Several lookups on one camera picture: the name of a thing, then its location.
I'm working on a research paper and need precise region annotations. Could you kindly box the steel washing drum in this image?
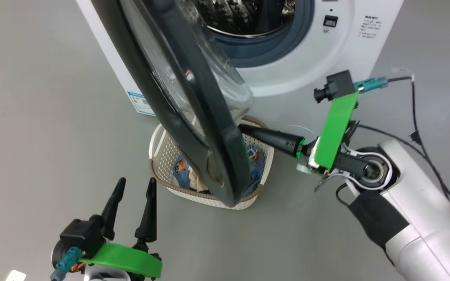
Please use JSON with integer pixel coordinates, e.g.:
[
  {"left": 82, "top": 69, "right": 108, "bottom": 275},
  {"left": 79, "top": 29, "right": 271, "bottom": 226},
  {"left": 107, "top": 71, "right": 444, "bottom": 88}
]
[{"left": 191, "top": 0, "right": 296, "bottom": 38}]

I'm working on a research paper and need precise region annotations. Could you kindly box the white front-load washing machine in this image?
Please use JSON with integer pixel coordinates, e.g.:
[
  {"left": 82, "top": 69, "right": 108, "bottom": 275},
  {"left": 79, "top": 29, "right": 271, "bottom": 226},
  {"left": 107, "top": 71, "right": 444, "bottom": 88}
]
[{"left": 76, "top": 0, "right": 404, "bottom": 116}]

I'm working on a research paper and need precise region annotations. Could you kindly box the grey rubber door gasket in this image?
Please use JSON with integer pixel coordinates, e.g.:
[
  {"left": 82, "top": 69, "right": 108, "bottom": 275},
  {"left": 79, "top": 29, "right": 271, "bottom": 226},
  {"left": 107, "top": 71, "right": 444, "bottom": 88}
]
[{"left": 209, "top": 0, "right": 315, "bottom": 69}]

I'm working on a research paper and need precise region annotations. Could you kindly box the black round glass door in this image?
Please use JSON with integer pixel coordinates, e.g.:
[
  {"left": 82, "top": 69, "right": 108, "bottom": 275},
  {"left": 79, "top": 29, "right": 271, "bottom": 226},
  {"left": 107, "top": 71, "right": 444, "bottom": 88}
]
[{"left": 91, "top": 0, "right": 255, "bottom": 208}]

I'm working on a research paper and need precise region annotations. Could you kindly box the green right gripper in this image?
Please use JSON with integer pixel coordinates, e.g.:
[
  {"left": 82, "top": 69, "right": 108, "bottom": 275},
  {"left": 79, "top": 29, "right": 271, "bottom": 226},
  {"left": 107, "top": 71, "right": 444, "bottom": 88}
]
[{"left": 239, "top": 92, "right": 366, "bottom": 178}]

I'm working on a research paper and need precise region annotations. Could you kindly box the cream basket brown rim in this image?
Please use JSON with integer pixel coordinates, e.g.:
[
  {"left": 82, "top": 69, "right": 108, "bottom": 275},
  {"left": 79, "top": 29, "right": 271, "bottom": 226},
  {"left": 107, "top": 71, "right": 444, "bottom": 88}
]
[{"left": 148, "top": 116, "right": 275, "bottom": 210}]

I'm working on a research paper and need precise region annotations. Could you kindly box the blue energy label sticker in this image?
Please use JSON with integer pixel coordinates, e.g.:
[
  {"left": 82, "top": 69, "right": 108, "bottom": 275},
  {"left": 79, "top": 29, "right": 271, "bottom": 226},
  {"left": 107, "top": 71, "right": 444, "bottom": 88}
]
[{"left": 127, "top": 92, "right": 156, "bottom": 116}]

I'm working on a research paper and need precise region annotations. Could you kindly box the blue bear print clothing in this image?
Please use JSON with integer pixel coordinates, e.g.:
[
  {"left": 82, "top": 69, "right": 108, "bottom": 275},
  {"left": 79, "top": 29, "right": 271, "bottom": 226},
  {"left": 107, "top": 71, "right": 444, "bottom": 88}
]
[{"left": 172, "top": 144, "right": 266, "bottom": 196}]

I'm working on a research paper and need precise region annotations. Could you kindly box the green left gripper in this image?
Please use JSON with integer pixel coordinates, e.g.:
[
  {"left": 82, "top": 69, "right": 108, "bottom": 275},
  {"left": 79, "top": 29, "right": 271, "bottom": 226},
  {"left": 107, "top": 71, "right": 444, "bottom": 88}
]
[{"left": 77, "top": 178, "right": 163, "bottom": 281}]

